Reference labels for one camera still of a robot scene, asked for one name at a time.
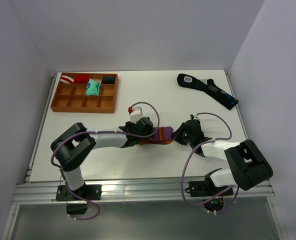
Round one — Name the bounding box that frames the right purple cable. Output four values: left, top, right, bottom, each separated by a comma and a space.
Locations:
180, 112, 240, 214

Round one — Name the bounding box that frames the dark teal rolled sock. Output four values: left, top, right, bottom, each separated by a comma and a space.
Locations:
101, 75, 116, 85

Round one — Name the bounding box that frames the purple cable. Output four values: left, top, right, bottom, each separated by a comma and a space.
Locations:
50, 101, 160, 221
180, 112, 240, 214

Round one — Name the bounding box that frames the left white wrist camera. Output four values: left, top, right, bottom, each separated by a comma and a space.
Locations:
128, 106, 143, 124

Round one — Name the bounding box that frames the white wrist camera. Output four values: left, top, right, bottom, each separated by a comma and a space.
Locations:
128, 106, 143, 124
190, 114, 200, 121

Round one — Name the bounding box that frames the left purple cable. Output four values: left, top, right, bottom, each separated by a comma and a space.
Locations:
50, 101, 160, 221

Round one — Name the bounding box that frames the maroon purple striped sock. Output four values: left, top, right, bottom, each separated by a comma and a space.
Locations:
139, 126, 174, 145

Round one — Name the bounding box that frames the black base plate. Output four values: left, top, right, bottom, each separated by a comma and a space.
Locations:
55, 184, 102, 202
185, 180, 228, 198

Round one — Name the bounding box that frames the aluminium frame rail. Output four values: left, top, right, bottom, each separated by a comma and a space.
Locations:
11, 174, 275, 205

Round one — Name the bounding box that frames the brown wooden divider tray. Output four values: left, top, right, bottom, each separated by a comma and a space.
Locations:
50, 72, 119, 114

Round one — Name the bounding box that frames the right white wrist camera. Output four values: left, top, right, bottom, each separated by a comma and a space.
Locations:
190, 114, 200, 121

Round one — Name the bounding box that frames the red white striped rolled sock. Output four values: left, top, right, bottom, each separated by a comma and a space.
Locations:
59, 75, 74, 84

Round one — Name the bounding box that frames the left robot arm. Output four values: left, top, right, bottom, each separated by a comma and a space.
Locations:
50, 117, 156, 200

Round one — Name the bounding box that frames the black blue sock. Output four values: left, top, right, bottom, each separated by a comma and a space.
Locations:
177, 73, 239, 110

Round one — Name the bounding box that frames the mint green rolled sock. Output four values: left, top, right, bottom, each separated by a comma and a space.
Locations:
85, 78, 101, 96

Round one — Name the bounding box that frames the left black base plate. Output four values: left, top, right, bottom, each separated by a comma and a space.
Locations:
55, 184, 102, 202

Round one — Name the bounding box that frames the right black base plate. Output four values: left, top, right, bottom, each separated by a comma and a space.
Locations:
185, 180, 228, 198

